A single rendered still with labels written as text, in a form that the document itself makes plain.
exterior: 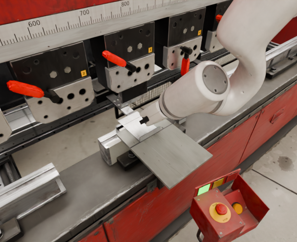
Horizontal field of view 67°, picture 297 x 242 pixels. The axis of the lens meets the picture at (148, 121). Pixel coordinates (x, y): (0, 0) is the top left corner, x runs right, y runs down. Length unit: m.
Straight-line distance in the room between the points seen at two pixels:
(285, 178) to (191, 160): 1.51
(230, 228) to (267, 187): 1.19
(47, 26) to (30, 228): 0.56
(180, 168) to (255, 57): 0.38
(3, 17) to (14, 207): 0.51
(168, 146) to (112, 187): 0.23
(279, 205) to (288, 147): 0.64
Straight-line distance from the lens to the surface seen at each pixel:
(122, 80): 0.62
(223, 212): 0.85
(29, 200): 0.77
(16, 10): 0.48
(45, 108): 0.56
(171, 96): 0.50
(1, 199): 0.77
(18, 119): 0.96
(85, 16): 0.53
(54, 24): 0.50
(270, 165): 2.17
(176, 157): 0.69
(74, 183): 0.82
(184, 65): 0.73
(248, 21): 0.39
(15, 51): 0.50
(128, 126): 0.78
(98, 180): 0.81
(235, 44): 0.41
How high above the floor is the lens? 1.54
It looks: 42 degrees down
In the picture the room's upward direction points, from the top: straight up
